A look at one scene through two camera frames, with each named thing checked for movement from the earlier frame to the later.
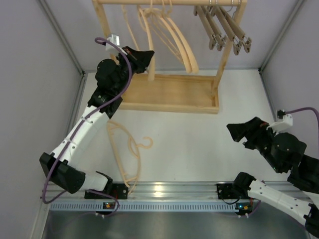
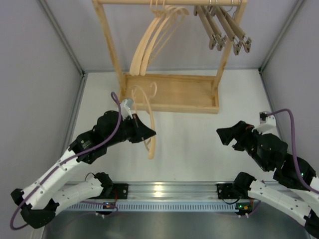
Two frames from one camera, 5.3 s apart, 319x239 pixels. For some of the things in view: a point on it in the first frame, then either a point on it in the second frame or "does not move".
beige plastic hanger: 131,182 → 151,150
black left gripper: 139,59 → 141,132
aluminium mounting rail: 158,191 does not move
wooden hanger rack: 188,93 does not move
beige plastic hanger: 176,38 → 157,18
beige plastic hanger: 182,36 → 168,12
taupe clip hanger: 237,44 does not move
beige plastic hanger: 146,13 → 167,9
